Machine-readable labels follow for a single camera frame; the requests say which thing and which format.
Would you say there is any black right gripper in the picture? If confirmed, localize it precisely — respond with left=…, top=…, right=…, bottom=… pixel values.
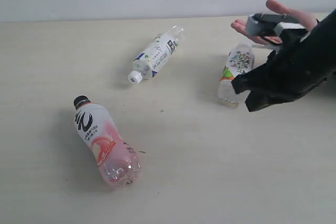
left=232, top=28, right=335, bottom=112

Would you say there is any floral label clear bottle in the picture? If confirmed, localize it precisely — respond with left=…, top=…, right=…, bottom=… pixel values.
left=217, top=42, right=255, bottom=108

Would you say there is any pink peach soda bottle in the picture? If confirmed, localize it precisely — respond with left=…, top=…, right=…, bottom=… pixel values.
left=73, top=95, right=141, bottom=189

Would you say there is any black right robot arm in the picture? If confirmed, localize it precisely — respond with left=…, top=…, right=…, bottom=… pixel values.
left=232, top=12, right=335, bottom=112

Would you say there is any white blue label water bottle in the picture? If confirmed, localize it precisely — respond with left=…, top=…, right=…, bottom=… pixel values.
left=128, top=26, right=184, bottom=84

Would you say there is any person's open hand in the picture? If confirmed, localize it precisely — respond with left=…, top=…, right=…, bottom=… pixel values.
left=230, top=0, right=318, bottom=45

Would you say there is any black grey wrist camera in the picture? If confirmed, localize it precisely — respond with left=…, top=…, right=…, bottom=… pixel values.
left=245, top=13, right=308, bottom=51

